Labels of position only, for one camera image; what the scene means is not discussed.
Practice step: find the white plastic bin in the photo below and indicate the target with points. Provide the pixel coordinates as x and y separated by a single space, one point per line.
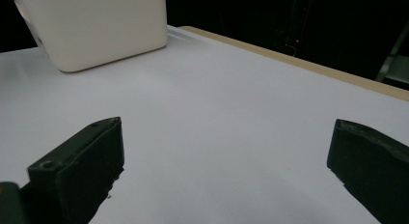
96 27

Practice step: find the metal stand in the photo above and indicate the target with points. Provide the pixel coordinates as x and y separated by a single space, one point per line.
394 64

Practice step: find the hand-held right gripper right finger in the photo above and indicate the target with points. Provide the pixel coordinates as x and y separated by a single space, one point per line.
373 162

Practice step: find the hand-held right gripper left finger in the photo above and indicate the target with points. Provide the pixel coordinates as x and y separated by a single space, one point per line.
80 172

